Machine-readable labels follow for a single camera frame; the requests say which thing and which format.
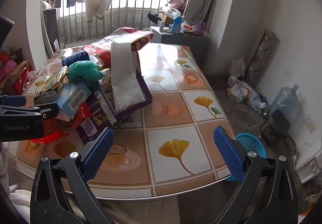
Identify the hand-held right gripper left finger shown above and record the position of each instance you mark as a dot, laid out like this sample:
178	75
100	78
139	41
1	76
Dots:
98	153

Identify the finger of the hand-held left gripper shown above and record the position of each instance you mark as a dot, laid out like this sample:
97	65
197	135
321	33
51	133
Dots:
12	101
42	112

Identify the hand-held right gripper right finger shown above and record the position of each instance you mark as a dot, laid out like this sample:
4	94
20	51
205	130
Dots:
229	153

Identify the blue plastic basket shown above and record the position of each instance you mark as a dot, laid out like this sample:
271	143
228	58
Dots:
251	142

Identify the dark purple snack packet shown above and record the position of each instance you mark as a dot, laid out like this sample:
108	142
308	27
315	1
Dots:
94	123

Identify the light blue carton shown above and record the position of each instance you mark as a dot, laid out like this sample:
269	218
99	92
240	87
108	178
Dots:
73	99

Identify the light purple snack bag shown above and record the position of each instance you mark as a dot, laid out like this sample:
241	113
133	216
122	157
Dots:
125	103

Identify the white towel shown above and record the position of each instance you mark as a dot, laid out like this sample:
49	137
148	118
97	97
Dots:
124	75

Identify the brown paper bag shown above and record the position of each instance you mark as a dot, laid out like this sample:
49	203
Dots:
20	75

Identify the pink bag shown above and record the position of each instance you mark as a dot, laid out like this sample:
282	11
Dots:
7	70

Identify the gold snack wrapper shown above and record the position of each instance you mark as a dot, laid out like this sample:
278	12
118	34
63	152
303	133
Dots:
51	80

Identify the grey rice cooker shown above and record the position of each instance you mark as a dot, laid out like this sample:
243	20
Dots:
275	127

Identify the green plastic bag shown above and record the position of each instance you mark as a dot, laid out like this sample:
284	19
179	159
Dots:
84	70

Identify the pile of plastic bags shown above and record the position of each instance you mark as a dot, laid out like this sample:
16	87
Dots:
245	94

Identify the tile pattern tablecloth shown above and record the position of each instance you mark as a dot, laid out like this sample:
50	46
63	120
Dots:
166	115

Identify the large clear water jug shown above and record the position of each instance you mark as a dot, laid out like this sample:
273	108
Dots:
285	99

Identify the white plastic drawer unit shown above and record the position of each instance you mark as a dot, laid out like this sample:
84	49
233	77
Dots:
310	161

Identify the red and white sack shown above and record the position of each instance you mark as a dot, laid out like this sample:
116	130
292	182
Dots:
113	41

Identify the patterned folded board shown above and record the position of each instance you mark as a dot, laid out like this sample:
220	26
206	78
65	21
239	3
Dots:
263	58

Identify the grey cabinet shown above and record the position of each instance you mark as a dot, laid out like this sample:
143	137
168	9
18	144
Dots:
181	42

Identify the white hanging garment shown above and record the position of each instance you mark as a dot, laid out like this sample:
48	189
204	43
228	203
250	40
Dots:
99	4

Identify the purple cup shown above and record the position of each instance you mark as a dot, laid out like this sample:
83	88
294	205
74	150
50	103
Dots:
201	29

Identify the metal window railing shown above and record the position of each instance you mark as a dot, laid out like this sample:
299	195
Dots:
120	10

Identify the red and white plastic bag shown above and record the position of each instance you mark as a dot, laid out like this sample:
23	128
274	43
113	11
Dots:
188	26

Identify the blue detergent bottle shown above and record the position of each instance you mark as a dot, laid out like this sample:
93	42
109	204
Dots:
177	25

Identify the wall socket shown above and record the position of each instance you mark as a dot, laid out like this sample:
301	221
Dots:
311	124

